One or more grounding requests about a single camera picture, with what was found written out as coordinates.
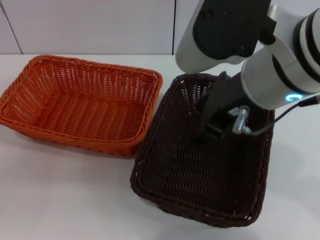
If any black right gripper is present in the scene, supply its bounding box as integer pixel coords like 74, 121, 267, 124
196, 71, 254, 142

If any dark brown woven plastic basket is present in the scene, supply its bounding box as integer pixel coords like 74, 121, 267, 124
129, 72, 276, 228

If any orange woven plastic basket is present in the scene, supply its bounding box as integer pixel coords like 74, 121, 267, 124
0, 54, 164, 158

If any grey cable with metal plug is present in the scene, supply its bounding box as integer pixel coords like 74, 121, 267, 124
231, 95, 320, 137

